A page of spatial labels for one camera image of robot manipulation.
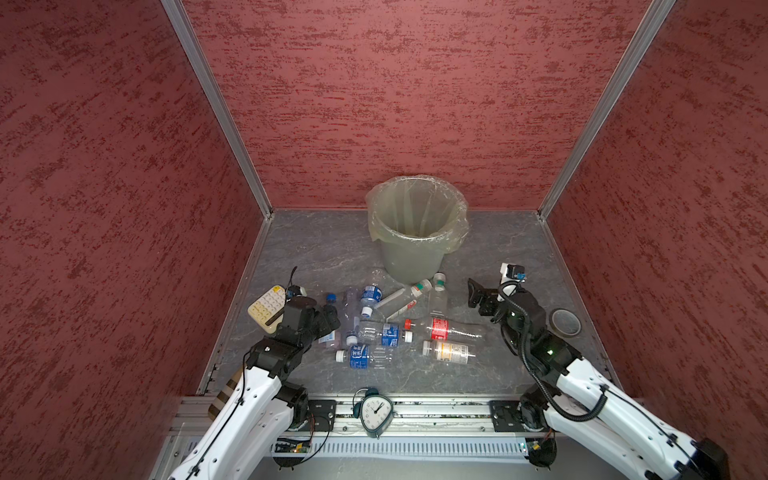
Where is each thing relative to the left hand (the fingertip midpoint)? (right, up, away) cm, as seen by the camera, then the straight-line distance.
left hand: (324, 321), depth 81 cm
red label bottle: (+35, -3, +3) cm, 35 cm away
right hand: (+43, +10, -3) cm, 44 cm away
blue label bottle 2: (+16, -4, +2) cm, 17 cm away
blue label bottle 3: (+11, -9, -2) cm, 14 cm away
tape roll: (+74, -3, +11) cm, 75 cm away
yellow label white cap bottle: (+33, -8, -1) cm, 34 cm away
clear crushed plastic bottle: (+6, +3, +10) cm, 12 cm away
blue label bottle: (+12, +5, +9) cm, 16 cm away
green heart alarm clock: (+15, -19, -10) cm, 26 cm away
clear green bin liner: (+28, +34, +16) cm, 47 cm away
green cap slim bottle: (+28, +7, +13) cm, 31 cm away
